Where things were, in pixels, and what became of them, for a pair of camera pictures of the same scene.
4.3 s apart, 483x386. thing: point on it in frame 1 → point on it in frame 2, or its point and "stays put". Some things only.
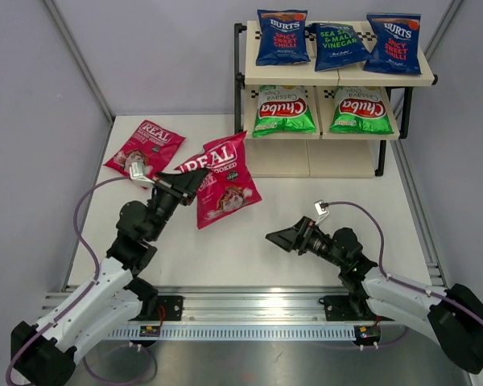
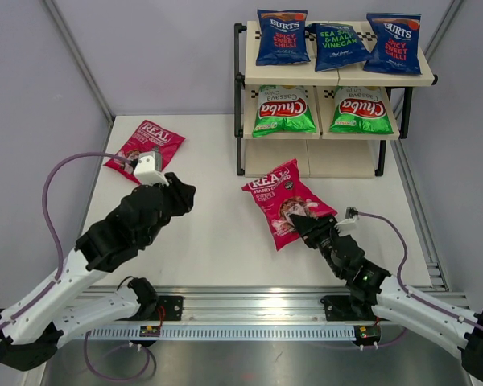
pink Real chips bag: x=230 y=184 → x=282 y=192
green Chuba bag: x=282 y=109 stays put
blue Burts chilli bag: x=282 y=38 stays put
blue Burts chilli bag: x=398 y=49 stays put
